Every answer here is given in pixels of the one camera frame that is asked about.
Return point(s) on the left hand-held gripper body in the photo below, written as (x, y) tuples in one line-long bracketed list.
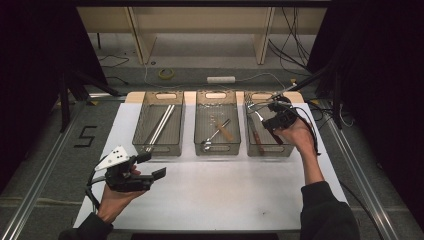
[(126, 183)]

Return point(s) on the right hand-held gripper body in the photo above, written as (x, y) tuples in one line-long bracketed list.
[(287, 115)]

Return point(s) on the grey transparent plastic bin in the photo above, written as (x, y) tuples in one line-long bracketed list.
[(201, 130), (173, 135), (268, 142)]

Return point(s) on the metal chopstick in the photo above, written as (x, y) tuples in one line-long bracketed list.
[(158, 128), (154, 128), (161, 128)]

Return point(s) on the metal spoon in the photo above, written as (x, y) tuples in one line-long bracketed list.
[(207, 144)]

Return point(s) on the person's right hand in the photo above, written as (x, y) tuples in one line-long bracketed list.
[(300, 136)]

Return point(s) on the person's left hand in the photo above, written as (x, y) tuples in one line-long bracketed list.
[(113, 205)]

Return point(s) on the black metal stand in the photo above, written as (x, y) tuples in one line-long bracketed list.
[(64, 106), (338, 110)]

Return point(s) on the white power strip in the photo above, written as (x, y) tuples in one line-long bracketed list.
[(220, 80)]

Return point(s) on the white table mat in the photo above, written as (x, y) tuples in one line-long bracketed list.
[(216, 200)]

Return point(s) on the yellow tape roll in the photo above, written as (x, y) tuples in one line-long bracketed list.
[(160, 74)]

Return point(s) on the black curtain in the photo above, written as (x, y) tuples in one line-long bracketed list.
[(26, 66), (383, 66)]

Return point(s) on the beige wooden desk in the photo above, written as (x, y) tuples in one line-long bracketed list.
[(200, 20)]

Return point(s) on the short aluminium rail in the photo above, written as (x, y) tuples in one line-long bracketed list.
[(106, 96)]

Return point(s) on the long aluminium rail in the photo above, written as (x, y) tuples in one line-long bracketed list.
[(356, 166), (47, 166)]

